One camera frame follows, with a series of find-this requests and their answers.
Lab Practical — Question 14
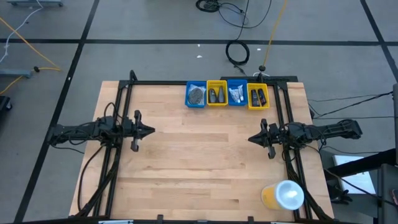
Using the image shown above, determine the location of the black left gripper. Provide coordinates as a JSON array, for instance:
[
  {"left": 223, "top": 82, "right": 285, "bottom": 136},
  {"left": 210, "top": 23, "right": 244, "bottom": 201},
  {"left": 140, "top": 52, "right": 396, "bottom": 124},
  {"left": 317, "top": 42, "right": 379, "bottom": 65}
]
[{"left": 122, "top": 110, "right": 156, "bottom": 152}]

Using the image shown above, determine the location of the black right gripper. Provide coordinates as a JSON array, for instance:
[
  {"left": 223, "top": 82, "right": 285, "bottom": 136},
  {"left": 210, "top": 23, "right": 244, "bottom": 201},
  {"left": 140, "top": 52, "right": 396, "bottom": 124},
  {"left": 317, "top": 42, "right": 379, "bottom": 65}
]
[{"left": 248, "top": 118, "right": 284, "bottom": 160}]

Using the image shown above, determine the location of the dark blue travel tube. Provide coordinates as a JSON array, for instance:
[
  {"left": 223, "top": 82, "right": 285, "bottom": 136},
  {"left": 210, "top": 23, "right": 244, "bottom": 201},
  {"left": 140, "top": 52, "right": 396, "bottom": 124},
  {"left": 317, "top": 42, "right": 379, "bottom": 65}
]
[
  {"left": 251, "top": 89, "right": 261, "bottom": 108},
  {"left": 257, "top": 88, "right": 267, "bottom": 106}
]

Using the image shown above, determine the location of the bagged black round pad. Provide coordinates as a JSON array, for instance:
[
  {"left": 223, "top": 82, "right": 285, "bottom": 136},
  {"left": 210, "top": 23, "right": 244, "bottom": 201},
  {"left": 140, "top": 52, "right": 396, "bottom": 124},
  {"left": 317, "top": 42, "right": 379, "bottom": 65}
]
[{"left": 187, "top": 84, "right": 206, "bottom": 106}]

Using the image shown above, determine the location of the blue plastic basket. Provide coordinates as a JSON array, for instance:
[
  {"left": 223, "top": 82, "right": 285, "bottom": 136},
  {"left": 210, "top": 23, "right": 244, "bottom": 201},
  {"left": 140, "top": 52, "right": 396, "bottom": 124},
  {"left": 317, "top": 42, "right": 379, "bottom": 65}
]
[
  {"left": 227, "top": 79, "right": 249, "bottom": 107},
  {"left": 185, "top": 80, "right": 208, "bottom": 109}
]

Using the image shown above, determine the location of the yellow plastic basket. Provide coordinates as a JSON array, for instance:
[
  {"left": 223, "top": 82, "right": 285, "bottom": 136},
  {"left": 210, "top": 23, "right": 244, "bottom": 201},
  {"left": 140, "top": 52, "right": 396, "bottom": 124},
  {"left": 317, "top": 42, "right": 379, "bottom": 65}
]
[
  {"left": 246, "top": 83, "right": 271, "bottom": 110},
  {"left": 206, "top": 80, "right": 229, "bottom": 108}
]

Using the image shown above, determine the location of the yellow canister with white lid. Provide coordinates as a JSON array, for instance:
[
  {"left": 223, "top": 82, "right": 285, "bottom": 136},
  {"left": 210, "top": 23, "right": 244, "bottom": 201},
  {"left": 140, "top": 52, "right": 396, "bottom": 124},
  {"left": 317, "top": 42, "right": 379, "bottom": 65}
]
[{"left": 261, "top": 179, "right": 305, "bottom": 211}]

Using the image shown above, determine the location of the white paper sheet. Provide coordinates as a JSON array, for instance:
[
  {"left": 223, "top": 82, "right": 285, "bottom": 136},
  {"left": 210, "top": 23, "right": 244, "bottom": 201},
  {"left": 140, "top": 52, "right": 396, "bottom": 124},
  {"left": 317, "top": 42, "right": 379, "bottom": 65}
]
[{"left": 332, "top": 154, "right": 377, "bottom": 195}]

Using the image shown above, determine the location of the black metal beam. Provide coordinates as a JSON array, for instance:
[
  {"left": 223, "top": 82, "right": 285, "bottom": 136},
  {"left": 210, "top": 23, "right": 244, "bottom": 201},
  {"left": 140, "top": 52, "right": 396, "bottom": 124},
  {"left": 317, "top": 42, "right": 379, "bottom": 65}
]
[{"left": 323, "top": 148, "right": 398, "bottom": 178}]

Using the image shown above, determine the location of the grey metal floor foot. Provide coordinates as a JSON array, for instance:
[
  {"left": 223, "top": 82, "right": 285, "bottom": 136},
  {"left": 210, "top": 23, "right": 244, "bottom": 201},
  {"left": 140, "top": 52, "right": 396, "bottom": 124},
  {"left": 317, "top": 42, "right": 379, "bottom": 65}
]
[
  {"left": 6, "top": 0, "right": 65, "bottom": 7},
  {"left": 0, "top": 68, "right": 34, "bottom": 79}
]

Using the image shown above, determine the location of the black chair caster base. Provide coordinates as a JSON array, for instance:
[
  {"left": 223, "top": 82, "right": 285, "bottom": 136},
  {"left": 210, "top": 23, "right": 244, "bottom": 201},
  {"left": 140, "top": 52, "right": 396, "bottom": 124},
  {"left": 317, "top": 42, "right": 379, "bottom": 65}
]
[{"left": 0, "top": 95, "right": 13, "bottom": 121}]

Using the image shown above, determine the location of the black aluminium table frame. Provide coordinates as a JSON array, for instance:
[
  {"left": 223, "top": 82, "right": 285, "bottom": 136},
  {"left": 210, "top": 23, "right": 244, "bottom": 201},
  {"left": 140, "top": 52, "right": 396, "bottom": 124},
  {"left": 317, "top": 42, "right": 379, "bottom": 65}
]
[{"left": 74, "top": 70, "right": 338, "bottom": 224}]

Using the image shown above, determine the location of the coiled black floor cable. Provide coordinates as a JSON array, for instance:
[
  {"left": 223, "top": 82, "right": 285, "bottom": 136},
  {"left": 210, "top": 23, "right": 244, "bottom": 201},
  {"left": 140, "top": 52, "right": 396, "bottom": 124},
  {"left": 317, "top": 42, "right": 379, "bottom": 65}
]
[{"left": 224, "top": 0, "right": 251, "bottom": 75}]

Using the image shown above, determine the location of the long yellow hanging cable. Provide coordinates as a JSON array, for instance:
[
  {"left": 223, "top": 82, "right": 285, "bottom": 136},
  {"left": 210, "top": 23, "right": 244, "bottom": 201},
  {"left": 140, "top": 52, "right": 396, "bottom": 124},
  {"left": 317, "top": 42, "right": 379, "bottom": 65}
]
[{"left": 262, "top": 0, "right": 289, "bottom": 67}]

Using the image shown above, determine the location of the yellow floor extension cable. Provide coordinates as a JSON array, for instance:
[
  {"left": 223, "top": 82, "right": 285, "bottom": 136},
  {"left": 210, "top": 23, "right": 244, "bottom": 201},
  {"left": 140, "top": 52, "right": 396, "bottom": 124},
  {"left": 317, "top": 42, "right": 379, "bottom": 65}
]
[{"left": 0, "top": 17, "right": 62, "bottom": 95}]

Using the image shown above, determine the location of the tangled black cable bundle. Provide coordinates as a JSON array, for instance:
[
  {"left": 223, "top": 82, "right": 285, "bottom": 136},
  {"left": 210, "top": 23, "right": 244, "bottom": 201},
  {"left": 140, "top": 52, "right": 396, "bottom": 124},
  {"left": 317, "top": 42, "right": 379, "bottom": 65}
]
[{"left": 195, "top": 0, "right": 273, "bottom": 29}]

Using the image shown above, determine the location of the white floor cable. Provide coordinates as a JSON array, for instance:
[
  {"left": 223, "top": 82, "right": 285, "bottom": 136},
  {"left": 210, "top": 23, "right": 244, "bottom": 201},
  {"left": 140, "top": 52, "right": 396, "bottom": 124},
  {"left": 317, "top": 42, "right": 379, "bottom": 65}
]
[{"left": 0, "top": 0, "right": 44, "bottom": 65}]

